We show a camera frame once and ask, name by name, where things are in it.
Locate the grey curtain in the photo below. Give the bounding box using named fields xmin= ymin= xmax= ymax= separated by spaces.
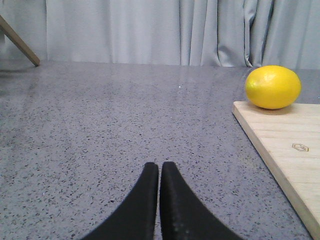
xmin=0 ymin=0 xmax=320 ymax=70

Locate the light wooden cutting board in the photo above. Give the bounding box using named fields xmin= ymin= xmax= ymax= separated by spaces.
xmin=232 ymin=101 xmax=320 ymax=240

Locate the yellow lemon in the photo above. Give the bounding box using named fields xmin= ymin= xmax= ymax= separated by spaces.
xmin=244 ymin=65 xmax=302 ymax=110

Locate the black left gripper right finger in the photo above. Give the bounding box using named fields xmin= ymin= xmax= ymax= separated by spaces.
xmin=159 ymin=162 xmax=241 ymax=240

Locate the wooden leg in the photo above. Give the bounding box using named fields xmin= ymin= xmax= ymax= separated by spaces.
xmin=0 ymin=16 xmax=40 ymax=67

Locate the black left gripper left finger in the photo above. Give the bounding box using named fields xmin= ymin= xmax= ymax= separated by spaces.
xmin=83 ymin=162 xmax=159 ymax=240

